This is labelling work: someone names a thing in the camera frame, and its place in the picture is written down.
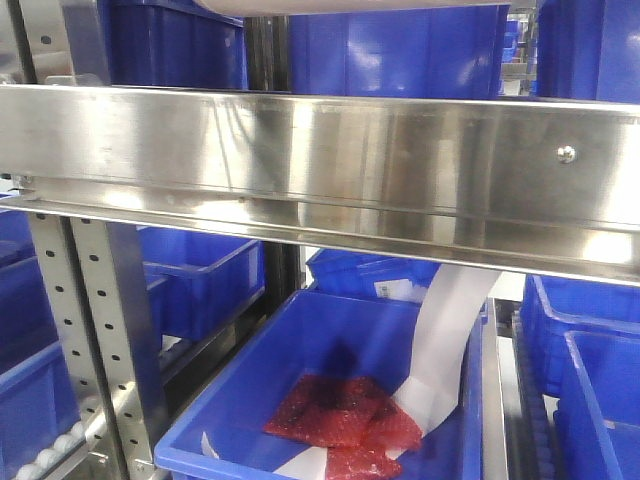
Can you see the blue bin lower left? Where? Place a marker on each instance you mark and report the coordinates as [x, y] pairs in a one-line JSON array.
[[37, 400]]

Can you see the blue bin rear middle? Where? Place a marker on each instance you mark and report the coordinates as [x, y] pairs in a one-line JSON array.
[[362, 275]]

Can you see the blue bin far right rear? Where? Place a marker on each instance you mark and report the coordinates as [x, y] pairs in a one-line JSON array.
[[552, 306]]

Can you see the pale pink storage bin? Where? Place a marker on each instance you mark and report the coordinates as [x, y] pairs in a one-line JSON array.
[[257, 8]]

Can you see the blue bin middle left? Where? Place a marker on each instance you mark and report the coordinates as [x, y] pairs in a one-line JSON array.
[[199, 281]]

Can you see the blue bin upper left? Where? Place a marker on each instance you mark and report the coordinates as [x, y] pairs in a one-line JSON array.
[[173, 44]]

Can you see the stainless steel shelf rail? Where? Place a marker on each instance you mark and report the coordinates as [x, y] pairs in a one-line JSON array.
[[550, 187]]

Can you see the red bubble wrap bag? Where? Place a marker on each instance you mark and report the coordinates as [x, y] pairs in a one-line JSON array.
[[355, 420]]

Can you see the perforated steel shelf upright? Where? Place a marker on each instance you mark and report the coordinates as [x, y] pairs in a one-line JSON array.
[[94, 278]]

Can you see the blue bin with red bags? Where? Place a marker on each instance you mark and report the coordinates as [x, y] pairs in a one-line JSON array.
[[220, 435]]

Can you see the blue bin lower right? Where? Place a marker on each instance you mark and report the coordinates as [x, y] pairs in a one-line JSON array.
[[597, 418]]

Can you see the white paper strip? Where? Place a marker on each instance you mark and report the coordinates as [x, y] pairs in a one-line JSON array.
[[431, 365]]

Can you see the blue bin upper middle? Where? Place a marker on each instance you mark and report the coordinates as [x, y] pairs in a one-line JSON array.
[[442, 53]]

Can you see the blue bin upper right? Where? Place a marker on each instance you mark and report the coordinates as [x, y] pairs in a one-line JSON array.
[[588, 50]]

